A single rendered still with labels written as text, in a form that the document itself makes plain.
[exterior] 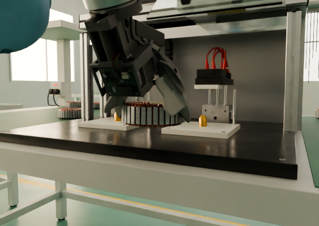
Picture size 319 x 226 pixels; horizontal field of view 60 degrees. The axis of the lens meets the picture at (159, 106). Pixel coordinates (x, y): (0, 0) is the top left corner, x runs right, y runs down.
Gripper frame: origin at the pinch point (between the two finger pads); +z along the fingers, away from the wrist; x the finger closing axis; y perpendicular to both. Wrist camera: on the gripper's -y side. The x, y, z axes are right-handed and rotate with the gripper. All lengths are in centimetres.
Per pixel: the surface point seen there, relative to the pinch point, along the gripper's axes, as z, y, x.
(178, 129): 10.0, -8.5, -0.1
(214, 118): 19.4, -25.4, 2.9
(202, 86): 6.6, -21.7, 2.4
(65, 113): 23, -29, -56
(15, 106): 53, -72, -154
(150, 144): 5.3, 1.7, -1.4
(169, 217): 99, -42, -34
